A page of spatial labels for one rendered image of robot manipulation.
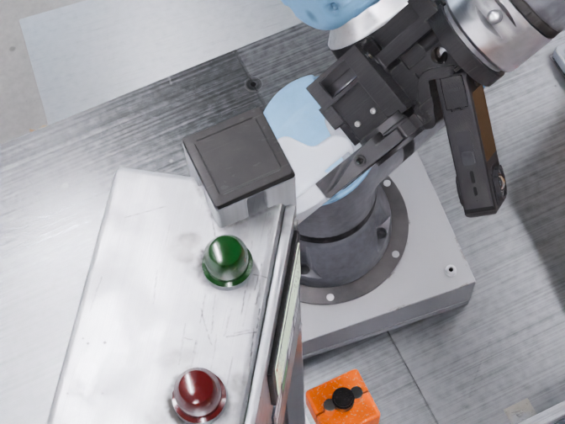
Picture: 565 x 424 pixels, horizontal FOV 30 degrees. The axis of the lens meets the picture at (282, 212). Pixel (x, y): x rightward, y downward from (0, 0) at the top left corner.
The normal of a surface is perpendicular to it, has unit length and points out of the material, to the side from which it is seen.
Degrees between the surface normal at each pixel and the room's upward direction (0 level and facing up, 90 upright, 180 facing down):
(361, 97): 45
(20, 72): 0
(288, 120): 10
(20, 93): 0
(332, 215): 91
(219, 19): 0
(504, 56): 72
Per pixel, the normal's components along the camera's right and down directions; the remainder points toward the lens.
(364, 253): 0.60, 0.51
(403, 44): -0.36, 0.26
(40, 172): -0.03, -0.44
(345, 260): 0.29, 0.68
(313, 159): 0.07, -0.10
